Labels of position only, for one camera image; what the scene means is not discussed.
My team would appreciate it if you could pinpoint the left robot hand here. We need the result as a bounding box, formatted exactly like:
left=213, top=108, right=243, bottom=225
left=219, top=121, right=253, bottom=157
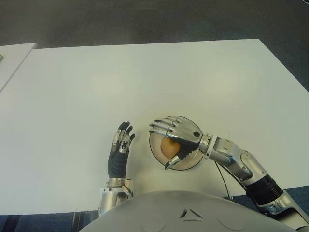
left=107, top=121, right=136, bottom=179

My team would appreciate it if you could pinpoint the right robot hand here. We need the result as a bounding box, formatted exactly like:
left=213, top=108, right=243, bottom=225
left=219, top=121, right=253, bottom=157
left=149, top=116, right=203, bottom=171

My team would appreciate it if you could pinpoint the yellow-red apple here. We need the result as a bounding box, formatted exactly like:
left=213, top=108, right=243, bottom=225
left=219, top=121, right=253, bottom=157
left=160, top=137, right=182, bottom=159

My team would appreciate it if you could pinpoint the grey robot torso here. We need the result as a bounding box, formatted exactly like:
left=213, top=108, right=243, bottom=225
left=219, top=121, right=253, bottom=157
left=83, top=190, right=294, bottom=232

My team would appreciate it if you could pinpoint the white side table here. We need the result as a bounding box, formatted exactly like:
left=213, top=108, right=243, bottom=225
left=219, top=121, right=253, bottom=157
left=0, top=43, right=37, bottom=93

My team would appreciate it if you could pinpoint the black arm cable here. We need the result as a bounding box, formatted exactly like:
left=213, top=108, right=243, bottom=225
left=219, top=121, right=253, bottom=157
left=215, top=162, right=234, bottom=200

